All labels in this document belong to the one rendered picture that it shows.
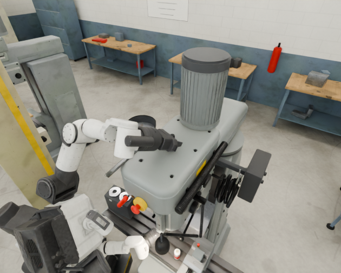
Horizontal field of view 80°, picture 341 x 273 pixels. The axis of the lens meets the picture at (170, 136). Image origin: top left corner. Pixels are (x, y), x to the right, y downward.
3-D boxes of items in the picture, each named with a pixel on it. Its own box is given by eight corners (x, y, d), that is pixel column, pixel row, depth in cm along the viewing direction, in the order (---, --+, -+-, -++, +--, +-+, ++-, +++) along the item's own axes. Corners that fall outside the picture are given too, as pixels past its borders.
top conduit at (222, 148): (182, 216, 75) (182, 211, 72) (172, 210, 76) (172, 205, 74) (227, 147, 104) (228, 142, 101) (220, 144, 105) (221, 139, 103)
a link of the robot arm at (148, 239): (153, 236, 115) (136, 249, 110) (158, 249, 119) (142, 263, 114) (144, 226, 124) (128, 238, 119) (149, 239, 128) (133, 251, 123)
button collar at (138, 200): (145, 214, 80) (143, 205, 76) (133, 206, 83) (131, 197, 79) (148, 209, 81) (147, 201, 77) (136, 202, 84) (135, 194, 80)
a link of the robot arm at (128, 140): (135, 153, 77) (107, 153, 68) (139, 124, 76) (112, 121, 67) (155, 160, 69) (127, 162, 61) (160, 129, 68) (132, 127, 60)
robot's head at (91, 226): (96, 236, 92) (109, 235, 88) (79, 224, 87) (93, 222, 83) (103, 222, 97) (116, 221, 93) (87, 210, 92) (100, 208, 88)
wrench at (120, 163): (110, 179, 73) (110, 177, 73) (102, 174, 75) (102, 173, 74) (151, 142, 89) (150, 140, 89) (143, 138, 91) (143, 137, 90)
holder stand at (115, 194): (130, 220, 161) (126, 206, 148) (108, 208, 169) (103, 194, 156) (138, 207, 169) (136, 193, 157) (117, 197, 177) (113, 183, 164)
